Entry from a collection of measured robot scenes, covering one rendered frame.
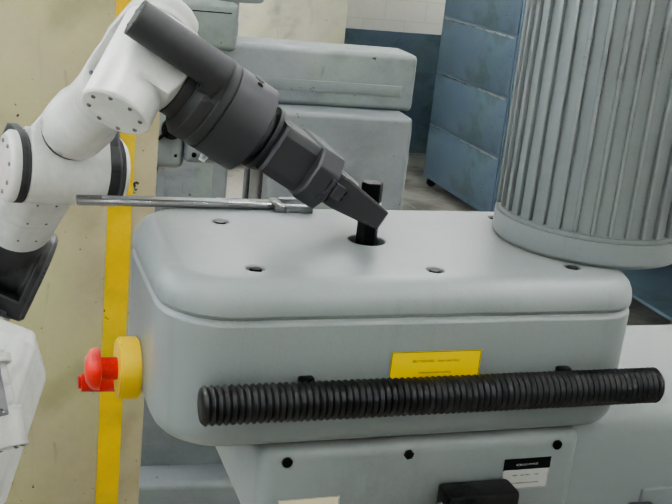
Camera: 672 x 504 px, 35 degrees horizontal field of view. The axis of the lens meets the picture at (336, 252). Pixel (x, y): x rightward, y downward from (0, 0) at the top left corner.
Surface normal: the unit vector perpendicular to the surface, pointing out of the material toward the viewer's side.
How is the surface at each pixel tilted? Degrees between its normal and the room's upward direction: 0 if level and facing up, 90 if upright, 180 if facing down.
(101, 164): 60
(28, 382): 85
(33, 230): 137
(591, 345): 90
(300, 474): 90
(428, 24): 90
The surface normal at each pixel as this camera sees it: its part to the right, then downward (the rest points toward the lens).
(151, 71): 0.52, -0.20
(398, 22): 0.31, 0.31
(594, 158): -0.31, 0.25
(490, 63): -0.95, 0.00
